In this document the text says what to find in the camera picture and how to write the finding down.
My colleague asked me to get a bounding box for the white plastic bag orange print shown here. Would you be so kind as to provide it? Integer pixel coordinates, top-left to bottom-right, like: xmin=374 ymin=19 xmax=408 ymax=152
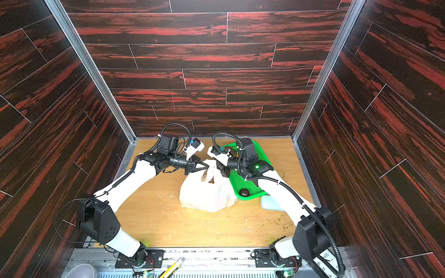
xmin=179 ymin=159 xmax=238 ymax=213

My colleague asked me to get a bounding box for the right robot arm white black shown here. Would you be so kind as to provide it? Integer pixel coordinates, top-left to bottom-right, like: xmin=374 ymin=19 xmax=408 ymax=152
xmin=207 ymin=133 xmax=346 ymax=278

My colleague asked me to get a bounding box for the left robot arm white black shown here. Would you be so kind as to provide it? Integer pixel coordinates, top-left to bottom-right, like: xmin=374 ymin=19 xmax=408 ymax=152
xmin=77 ymin=151 xmax=209 ymax=266

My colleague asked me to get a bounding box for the green plastic basket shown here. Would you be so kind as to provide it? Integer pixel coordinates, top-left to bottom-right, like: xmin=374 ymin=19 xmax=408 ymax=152
xmin=222 ymin=138 xmax=271 ymax=200

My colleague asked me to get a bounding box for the purple passion fruit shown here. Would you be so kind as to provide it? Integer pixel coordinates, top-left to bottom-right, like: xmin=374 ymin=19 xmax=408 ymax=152
xmin=224 ymin=146 xmax=236 ymax=156

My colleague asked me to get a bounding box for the dark purple fruit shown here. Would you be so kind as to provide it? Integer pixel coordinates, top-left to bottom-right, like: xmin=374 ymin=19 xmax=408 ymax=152
xmin=239 ymin=188 xmax=250 ymax=197

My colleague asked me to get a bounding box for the pale blue object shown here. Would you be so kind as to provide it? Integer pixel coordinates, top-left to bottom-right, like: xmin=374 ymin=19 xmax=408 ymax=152
xmin=260 ymin=195 xmax=285 ymax=212

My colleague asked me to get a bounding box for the yellow utility knife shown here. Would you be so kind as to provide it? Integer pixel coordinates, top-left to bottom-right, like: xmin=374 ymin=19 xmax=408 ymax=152
xmin=159 ymin=257 xmax=185 ymax=278

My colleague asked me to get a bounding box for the black white clock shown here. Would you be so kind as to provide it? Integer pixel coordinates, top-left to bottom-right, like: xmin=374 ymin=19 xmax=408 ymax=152
xmin=312 ymin=249 xmax=346 ymax=278

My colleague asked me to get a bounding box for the white bowl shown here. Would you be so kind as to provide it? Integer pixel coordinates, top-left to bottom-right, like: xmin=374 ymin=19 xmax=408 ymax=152
xmin=65 ymin=264 xmax=99 ymax=278

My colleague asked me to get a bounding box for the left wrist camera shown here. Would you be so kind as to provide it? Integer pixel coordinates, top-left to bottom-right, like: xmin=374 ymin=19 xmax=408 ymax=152
xmin=185 ymin=138 xmax=205 ymax=161

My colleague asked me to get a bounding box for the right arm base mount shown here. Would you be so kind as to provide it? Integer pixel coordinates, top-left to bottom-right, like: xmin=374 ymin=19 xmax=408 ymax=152
xmin=250 ymin=236 xmax=302 ymax=270

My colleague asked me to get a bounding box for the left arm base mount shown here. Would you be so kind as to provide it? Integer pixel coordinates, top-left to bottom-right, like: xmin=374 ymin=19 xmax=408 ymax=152
xmin=115 ymin=244 xmax=165 ymax=269

